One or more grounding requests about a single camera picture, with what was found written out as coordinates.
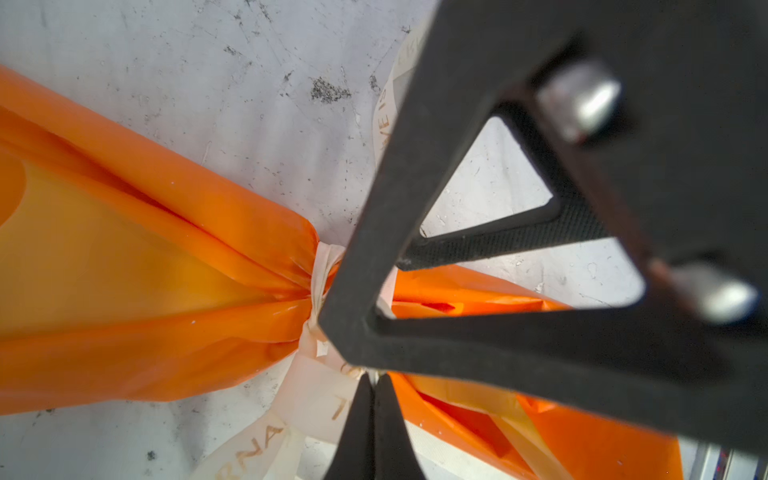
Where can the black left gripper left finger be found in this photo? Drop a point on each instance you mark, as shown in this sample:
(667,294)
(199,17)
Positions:
(354,458)

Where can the cream printed ribbon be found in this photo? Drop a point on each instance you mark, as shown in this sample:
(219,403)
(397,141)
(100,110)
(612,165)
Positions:
(316,395)

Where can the orange wrapping paper sheet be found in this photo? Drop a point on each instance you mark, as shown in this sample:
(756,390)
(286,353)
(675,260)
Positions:
(130,273)

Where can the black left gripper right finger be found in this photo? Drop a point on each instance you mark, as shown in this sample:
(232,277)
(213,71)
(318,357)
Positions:
(394,457)

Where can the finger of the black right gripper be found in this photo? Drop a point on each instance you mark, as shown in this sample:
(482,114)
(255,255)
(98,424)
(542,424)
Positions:
(643,363)
(510,237)

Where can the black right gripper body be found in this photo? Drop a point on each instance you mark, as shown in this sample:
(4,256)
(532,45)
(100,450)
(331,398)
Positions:
(648,120)

